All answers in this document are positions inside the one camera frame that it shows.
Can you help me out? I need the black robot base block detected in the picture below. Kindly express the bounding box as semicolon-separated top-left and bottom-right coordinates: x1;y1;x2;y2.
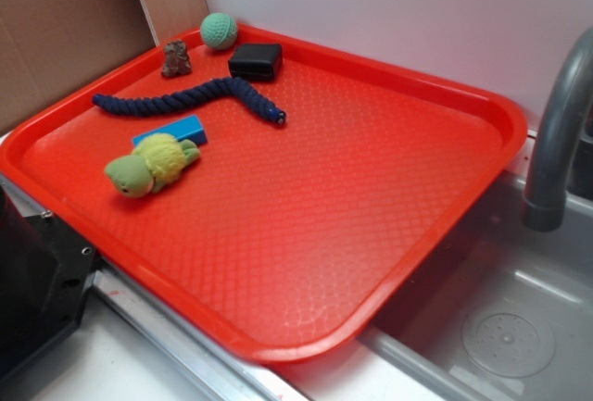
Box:
1;192;97;382

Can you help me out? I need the red plastic tray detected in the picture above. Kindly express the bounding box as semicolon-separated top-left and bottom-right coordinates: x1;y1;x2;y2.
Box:
1;25;527;363

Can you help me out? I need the blue rectangular block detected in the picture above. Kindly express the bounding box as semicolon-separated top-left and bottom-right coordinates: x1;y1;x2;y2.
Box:
132;115;208;146

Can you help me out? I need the black square box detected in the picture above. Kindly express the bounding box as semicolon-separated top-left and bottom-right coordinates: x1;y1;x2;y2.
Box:
228;44;284;81

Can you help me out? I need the green yellow plush turtle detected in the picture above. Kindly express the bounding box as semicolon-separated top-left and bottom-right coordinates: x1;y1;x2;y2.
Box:
104;132;201;198

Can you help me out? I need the green rubber ball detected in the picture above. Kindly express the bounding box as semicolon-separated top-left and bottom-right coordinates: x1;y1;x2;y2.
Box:
200;12;238;50

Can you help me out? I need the grey plastic sink basin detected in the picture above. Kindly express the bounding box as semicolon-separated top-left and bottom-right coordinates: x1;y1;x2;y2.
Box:
360;173;592;400

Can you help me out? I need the grey faucet spout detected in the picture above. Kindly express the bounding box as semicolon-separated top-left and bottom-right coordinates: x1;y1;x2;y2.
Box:
522;29;592;232

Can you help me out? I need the brown cardboard panel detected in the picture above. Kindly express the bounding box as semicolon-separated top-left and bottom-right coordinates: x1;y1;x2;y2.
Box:
1;0;208;133

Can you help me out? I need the dark blue rope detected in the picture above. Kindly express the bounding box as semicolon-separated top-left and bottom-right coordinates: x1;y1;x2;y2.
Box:
91;75;288;129

